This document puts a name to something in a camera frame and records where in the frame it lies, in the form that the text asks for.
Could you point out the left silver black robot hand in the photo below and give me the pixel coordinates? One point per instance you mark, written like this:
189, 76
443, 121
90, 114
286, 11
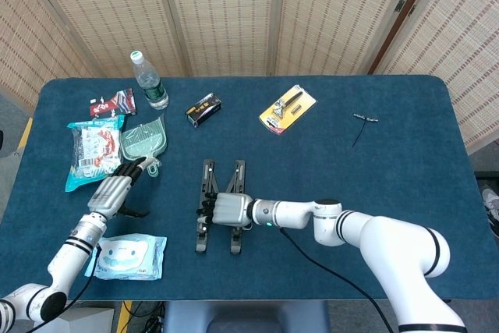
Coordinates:
111, 192

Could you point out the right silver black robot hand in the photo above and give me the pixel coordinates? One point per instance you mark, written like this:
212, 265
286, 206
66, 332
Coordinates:
232, 208

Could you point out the black folding laptop stand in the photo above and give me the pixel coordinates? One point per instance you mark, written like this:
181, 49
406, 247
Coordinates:
207, 177

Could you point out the blue robot base seat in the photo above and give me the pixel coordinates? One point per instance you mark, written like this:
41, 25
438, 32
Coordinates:
241, 317

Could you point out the teal white snack bag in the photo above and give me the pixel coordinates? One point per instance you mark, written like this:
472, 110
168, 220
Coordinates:
95, 149

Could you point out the green plastic dustpan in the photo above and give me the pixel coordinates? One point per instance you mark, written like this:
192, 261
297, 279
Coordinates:
142, 140

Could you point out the light blue wet wipes pack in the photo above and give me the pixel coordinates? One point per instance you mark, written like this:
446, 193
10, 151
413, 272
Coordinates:
128, 257

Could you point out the red black card packet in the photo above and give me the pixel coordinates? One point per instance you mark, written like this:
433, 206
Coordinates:
113, 105

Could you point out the small black cardboard box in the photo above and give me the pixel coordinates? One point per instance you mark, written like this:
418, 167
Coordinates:
203, 110

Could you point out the razor in yellow blister pack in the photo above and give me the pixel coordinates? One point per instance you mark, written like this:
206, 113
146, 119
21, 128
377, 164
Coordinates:
286, 110

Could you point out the clear plastic water bottle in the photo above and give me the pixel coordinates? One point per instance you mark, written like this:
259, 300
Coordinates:
152, 87

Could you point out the black office chair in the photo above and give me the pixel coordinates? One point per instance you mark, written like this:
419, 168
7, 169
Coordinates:
1, 141

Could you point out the blue table mat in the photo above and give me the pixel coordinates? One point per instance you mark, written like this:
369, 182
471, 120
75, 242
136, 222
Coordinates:
351, 177

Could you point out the white box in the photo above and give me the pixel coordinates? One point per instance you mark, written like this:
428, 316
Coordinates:
89, 321

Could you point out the metal bar with black tie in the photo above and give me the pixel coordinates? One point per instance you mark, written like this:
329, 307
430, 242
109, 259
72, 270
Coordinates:
365, 117

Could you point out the bamboo folding screen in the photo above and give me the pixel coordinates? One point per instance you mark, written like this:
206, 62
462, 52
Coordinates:
222, 17

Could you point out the grey sneaker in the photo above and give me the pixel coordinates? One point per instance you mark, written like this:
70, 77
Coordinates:
492, 208

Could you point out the brown wooden post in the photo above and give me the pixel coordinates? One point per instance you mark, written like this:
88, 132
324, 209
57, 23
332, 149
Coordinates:
405, 9

